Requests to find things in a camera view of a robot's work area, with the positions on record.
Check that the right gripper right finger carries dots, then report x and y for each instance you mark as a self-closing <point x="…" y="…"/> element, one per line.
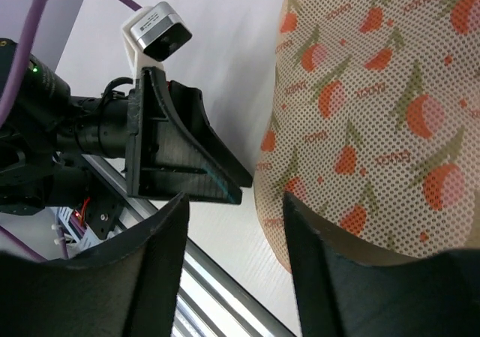
<point x="346" y="286"/>

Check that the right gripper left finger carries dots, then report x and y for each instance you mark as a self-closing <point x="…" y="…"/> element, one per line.
<point x="125" y="286"/>

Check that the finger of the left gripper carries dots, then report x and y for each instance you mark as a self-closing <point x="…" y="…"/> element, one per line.
<point x="188" y="103"/>
<point x="194" y="171"/>

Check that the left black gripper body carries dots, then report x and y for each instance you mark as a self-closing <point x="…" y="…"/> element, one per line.
<point x="129" y="122"/>

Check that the floral mesh laundry bag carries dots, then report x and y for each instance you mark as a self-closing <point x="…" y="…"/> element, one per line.
<point x="375" y="122"/>

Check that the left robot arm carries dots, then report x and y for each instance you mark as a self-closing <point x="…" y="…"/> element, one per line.
<point x="38" y="168"/>

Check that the white slotted cable duct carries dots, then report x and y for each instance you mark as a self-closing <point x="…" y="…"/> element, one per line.
<point x="72" y="237"/>

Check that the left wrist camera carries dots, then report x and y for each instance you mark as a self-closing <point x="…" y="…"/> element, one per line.
<point x="152" y="35"/>

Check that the aluminium rail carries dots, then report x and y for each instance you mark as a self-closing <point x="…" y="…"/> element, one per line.
<point x="231" y="283"/>

